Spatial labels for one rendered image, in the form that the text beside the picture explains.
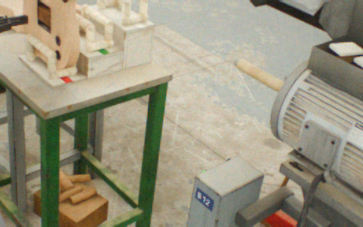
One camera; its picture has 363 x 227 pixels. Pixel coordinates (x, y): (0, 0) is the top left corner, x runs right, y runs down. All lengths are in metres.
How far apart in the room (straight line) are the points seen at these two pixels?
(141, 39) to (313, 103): 0.99
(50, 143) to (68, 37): 0.38
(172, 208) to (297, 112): 1.66
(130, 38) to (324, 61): 0.99
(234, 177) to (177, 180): 1.78
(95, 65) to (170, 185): 1.19
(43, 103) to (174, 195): 1.29
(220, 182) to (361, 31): 0.52
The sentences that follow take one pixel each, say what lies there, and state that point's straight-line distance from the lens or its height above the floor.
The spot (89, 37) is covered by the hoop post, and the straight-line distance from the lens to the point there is 2.09.
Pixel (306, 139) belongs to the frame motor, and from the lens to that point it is 1.37.
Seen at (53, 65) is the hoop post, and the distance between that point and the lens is 2.05.
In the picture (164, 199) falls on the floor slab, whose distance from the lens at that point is 3.01.
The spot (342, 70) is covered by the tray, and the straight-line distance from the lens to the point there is 1.34.
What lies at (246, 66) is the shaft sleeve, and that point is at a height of 1.26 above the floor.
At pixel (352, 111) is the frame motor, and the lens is 1.34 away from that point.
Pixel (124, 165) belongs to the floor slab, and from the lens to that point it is 3.21.
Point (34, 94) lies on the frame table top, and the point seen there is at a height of 0.93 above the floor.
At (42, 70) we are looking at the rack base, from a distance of 2.15.
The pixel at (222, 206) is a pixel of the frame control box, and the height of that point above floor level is 1.09.
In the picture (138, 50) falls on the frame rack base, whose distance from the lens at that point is 2.21.
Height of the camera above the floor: 1.95
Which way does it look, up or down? 31 degrees down
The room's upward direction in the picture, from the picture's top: 8 degrees clockwise
